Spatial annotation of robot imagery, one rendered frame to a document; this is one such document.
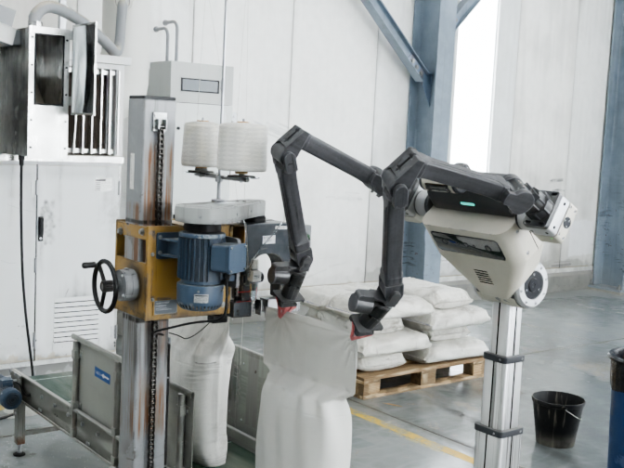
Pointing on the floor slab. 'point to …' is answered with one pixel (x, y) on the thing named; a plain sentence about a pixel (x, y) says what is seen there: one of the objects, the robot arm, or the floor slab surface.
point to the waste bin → (617, 409)
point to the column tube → (144, 188)
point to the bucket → (557, 418)
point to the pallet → (425, 371)
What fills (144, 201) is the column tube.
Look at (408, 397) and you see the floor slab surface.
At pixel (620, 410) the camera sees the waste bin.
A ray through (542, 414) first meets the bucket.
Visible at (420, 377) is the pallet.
